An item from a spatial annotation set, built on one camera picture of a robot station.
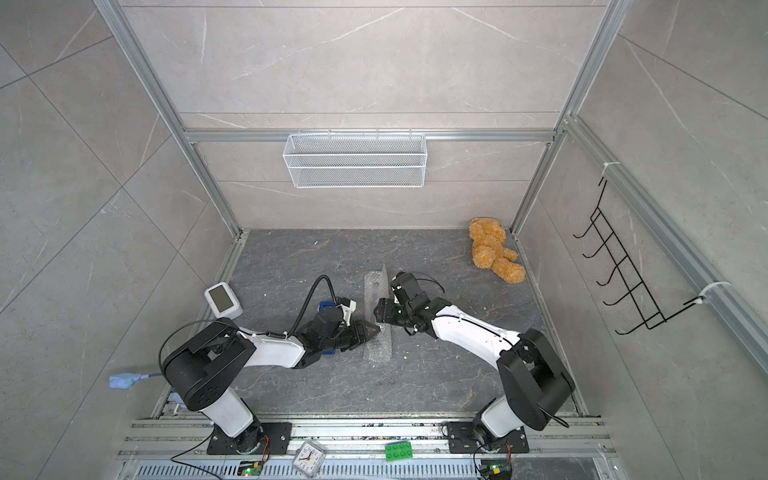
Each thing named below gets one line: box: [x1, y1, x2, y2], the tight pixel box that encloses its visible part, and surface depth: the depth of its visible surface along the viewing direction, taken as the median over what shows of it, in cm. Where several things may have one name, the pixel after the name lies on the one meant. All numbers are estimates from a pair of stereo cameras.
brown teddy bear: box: [469, 217, 527, 284], surface depth 106 cm
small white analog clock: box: [293, 440, 326, 478], surface depth 71 cm
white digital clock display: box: [204, 282, 243, 319], surface depth 97 cm
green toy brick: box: [385, 442, 413, 462], surface depth 70 cm
